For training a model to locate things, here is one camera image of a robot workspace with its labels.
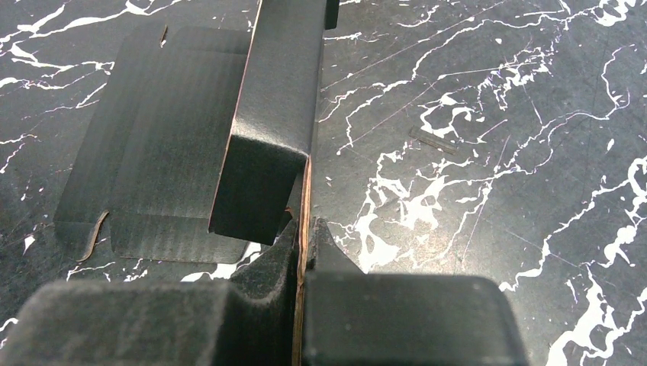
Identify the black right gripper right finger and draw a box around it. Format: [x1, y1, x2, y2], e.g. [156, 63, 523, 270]
[302, 218, 528, 365]

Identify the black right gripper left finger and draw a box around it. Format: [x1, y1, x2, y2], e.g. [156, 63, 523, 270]
[1, 222, 298, 365]

